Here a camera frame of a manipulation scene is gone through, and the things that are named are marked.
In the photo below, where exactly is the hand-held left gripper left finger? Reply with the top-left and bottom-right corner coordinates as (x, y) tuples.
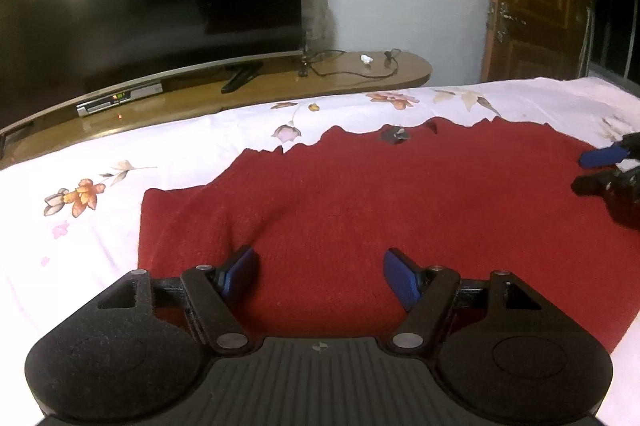
(75, 246), (260, 351)

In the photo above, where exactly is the clear glass vase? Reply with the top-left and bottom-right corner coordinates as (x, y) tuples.
(300, 0), (329, 52)

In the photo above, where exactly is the red beaded sweater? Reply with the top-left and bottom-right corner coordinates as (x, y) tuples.
(137, 117), (640, 357)

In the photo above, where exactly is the metal door handle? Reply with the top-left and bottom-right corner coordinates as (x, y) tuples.
(487, 1), (526, 43)

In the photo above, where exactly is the black cable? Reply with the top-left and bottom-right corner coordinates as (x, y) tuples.
(298, 49), (401, 80)

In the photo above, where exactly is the silver set-top box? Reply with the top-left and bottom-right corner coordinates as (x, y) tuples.
(76, 82), (164, 117)

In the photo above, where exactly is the floral white bedsheet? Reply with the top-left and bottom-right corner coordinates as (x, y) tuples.
(0, 76), (640, 357)

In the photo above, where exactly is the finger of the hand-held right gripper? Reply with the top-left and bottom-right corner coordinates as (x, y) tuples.
(579, 145), (632, 168)
(571, 170), (640, 198)

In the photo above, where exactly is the wooden television stand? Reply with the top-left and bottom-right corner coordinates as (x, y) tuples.
(0, 49), (433, 168)

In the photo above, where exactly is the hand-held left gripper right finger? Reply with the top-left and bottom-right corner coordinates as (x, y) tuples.
(382, 249), (566, 351)

